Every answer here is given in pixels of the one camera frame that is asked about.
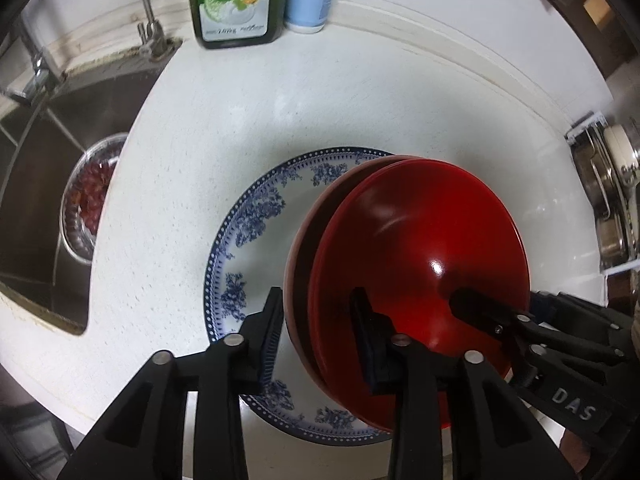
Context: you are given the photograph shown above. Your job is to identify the dark brown window frame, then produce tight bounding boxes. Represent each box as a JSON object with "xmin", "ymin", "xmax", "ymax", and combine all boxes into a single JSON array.
[{"xmin": 505, "ymin": 0, "xmax": 640, "ymax": 81}]

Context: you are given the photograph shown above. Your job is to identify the metal bowl of red fruit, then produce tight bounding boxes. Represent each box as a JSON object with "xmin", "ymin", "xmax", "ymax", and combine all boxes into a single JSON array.
[{"xmin": 60, "ymin": 132, "xmax": 131, "ymax": 266}]

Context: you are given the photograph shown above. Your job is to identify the cream pot with lid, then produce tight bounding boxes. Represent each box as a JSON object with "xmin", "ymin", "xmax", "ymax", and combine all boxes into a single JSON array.
[{"xmin": 602, "ymin": 122, "xmax": 640, "ymax": 173}]

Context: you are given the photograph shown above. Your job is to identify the pink bowl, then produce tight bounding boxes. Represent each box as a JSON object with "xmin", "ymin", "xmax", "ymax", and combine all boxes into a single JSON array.
[{"xmin": 282, "ymin": 155, "xmax": 451, "ymax": 401}]

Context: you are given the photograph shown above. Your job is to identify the large chrome faucet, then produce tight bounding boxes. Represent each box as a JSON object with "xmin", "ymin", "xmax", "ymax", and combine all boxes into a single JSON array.
[{"xmin": 7, "ymin": 30, "xmax": 68, "ymax": 107}]

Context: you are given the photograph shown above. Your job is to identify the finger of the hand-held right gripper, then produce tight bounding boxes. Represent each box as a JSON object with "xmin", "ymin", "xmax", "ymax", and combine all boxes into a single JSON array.
[
  {"xmin": 529, "ymin": 291, "xmax": 637, "ymax": 357},
  {"xmin": 449, "ymin": 287, "xmax": 626, "ymax": 387}
]

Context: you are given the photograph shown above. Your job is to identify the large blue patterned plate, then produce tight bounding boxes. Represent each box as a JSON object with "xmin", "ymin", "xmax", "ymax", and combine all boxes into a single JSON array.
[{"xmin": 202, "ymin": 147, "xmax": 401, "ymax": 446}]

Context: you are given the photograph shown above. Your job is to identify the red and black bowl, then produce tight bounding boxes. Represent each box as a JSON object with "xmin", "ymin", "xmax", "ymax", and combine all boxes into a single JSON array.
[{"xmin": 307, "ymin": 160, "xmax": 531, "ymax": 433}]

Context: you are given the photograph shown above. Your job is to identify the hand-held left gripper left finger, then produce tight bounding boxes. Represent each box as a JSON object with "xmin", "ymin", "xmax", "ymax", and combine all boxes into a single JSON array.
[{"xmin": 57, "ymin": 286, "xmax": 285, "ymax": 480}]

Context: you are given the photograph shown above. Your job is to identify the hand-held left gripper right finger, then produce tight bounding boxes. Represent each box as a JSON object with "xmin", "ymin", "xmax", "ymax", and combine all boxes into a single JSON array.
[{"xmin": 349, "ymin": 287, "xmax": 563, "ymax": 480}]

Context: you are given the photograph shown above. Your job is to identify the steel double sink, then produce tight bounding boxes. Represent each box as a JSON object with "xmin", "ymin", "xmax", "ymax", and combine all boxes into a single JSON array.
[{"xmin": 0, "ymin": 25, "xmax": 183, "ymax": 337}]

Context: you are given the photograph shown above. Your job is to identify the green dish soap bottle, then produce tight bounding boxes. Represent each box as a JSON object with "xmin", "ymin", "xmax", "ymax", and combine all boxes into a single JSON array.
[{"xmin": 185, "ymin": 0, "xmax": 291, "ymax": 51}]

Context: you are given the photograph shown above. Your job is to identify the steel cooking pot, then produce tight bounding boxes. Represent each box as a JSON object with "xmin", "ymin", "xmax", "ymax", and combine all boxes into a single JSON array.
[{"xmin": 572, "ymin": 132, "xmax": 632, "ymax": 272}]

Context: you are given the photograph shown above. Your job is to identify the thin chrome faucet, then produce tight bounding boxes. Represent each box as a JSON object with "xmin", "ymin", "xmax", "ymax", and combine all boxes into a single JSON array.
[{"xmin": 132, "ymin": 0, "xmax": 172, "ymax": 59}]

